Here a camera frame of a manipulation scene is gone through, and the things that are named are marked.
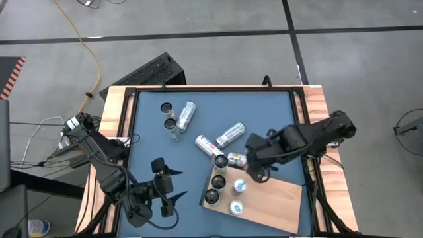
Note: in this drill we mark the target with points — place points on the blue table mat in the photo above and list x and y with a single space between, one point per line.
231 105

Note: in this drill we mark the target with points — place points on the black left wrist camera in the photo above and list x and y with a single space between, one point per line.
158 164

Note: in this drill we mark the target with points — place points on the grey panel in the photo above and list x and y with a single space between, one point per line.
4 145

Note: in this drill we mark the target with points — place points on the black metal table frame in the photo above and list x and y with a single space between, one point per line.
215 89

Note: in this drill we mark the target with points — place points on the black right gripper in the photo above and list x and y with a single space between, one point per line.
264 152

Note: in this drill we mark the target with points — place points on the wooden board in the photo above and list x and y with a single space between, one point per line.
274 205

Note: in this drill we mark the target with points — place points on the white plastic container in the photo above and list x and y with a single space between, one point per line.
38 227

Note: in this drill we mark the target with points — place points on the black floor beam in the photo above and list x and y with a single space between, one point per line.
46 185

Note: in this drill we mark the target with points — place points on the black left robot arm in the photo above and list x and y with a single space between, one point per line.
99 155

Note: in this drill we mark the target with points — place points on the white can with red band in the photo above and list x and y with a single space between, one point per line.
206 145

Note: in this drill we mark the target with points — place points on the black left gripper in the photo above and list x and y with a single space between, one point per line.
163 185

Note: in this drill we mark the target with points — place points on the black mat with striped edge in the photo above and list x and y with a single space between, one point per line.
8 71

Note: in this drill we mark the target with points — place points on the white can with yellow patch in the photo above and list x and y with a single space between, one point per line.
235 159

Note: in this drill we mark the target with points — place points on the silver can with blue palm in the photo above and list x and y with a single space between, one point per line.
218 182

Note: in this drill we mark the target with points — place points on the silver can with blue tab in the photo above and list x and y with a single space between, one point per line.
239 185

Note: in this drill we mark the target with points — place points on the silver-blue can with blue tab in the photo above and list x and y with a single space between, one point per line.
236 207

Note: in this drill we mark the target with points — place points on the white peach-print beverage can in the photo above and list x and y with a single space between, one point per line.
170 124

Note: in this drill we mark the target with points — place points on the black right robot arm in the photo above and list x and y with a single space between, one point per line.
317 135

